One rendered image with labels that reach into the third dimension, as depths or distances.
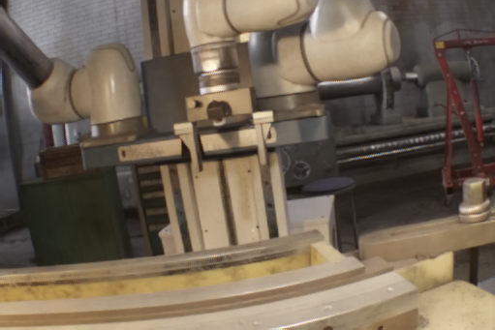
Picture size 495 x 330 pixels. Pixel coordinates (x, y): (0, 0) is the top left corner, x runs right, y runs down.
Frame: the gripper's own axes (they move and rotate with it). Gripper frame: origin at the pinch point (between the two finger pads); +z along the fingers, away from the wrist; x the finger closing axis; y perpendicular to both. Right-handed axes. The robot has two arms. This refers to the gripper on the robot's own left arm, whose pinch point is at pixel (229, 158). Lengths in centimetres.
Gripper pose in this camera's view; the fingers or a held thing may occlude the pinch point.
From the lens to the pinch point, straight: 113.7
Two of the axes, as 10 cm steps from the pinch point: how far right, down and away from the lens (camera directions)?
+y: -1.9, 1.2, -9.8
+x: 9.7, -1.2, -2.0
